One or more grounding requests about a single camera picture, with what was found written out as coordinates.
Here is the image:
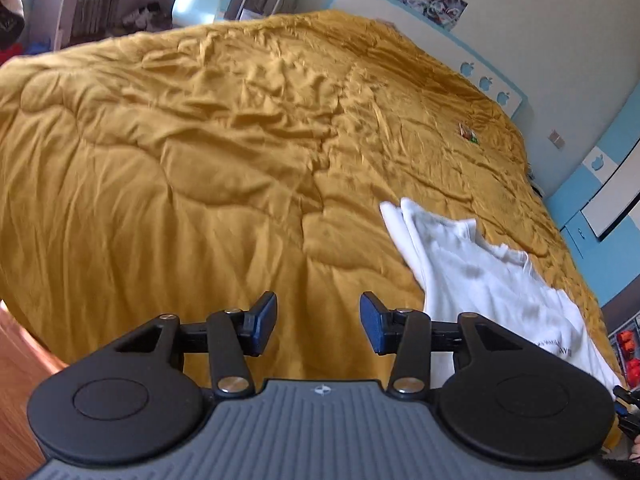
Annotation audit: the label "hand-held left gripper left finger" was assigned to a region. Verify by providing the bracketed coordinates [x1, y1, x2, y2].
[113, 291, 279, 397]

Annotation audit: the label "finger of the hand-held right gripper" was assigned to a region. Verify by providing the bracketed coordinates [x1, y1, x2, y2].
[613, 385, 640, 435]

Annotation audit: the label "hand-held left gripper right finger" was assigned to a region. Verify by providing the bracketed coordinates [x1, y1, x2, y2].
[360, 291, 527, 397]

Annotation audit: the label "white printed sweatshirt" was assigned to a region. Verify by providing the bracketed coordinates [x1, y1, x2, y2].
[379, 197, 623, 402]

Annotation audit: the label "red boxes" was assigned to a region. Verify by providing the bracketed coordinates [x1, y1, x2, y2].
[616, 326, 640, 382]

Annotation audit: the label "mustard yellow quilt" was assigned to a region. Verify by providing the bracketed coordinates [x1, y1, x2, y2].
[0, 9, 618, 391]

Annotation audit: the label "blue drawer cabinet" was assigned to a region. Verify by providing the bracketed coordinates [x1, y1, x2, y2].
[546, 100, 640, 311]

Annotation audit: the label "blue headboard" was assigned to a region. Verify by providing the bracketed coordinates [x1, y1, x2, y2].
[330, 0, 529, 122]

